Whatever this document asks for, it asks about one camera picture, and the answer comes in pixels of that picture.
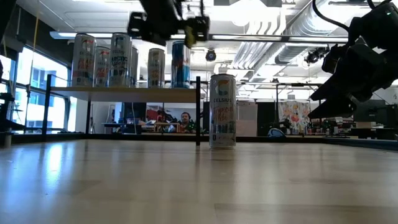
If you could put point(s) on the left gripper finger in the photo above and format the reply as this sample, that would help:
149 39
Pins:
136 22
202 28

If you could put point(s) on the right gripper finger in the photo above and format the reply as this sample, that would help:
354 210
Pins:
335 109
351 77

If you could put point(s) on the blue beverage can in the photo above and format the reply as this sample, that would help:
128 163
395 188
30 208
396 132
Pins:
180 65

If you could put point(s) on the white Arctic Vibe Celsius can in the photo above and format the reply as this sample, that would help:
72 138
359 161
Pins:
156 68

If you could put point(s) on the white Celsius beverage can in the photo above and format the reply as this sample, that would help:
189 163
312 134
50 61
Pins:
83 62
222 115
119 62

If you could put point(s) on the black shelf support bar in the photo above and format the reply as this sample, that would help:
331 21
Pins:
198 118
47 109

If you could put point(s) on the row of pink boxes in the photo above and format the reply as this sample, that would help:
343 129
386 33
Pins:
323 129

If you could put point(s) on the black round ceiling device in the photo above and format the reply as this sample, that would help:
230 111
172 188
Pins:
211 55

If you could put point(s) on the black computer monitor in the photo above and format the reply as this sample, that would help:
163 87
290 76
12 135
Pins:
370 112

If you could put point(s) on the grey ceiling vent box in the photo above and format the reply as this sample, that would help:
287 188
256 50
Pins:
226 2
272 2

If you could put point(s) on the black ceiling spotlight cluster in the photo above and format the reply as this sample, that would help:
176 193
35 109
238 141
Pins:
315 55

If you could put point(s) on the floral print curtain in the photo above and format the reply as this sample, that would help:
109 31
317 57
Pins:
293 115

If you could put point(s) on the dark office desk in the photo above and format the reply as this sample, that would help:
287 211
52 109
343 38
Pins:
373 133

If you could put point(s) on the white ceiling pipe bundle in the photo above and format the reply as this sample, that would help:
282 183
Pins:
264 25

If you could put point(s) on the white blue rounded device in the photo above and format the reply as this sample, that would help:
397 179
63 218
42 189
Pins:
275 133

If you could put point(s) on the black partition panel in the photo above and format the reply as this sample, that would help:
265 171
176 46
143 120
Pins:
265 119
206 118

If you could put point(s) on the red background object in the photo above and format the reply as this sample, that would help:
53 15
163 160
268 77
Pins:
152 115

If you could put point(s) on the dark upright panel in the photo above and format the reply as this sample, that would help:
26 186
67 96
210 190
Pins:
135 112

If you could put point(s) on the pale pink panel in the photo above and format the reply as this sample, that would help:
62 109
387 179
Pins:
247 121

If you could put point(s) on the person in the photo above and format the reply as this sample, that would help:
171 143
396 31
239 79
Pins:
186 119

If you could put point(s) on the small wooden table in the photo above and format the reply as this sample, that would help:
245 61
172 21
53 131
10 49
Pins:
166 124

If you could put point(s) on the dark low desk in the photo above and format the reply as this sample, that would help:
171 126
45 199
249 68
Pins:
124 128

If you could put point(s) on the black equipment stand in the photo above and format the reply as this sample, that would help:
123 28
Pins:
4 109

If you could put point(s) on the grey cylindrical leg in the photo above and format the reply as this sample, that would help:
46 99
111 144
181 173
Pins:
8 140

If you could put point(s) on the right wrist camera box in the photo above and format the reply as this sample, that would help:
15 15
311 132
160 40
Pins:
334 59

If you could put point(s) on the black metal gantry frame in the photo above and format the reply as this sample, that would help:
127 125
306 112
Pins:
277 102

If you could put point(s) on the large silver ceiling duct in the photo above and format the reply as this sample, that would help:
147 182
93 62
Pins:
311 18

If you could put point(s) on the ceiling air duct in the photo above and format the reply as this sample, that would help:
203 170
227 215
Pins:
290 53

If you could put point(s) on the overhead horizontal metal rail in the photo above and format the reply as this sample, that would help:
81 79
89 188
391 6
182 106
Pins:
270 39

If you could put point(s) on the black aluminium rig frame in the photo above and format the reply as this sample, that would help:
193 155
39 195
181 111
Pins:
264 139

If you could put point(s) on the thin dark vertical post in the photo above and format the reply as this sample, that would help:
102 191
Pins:
88 118

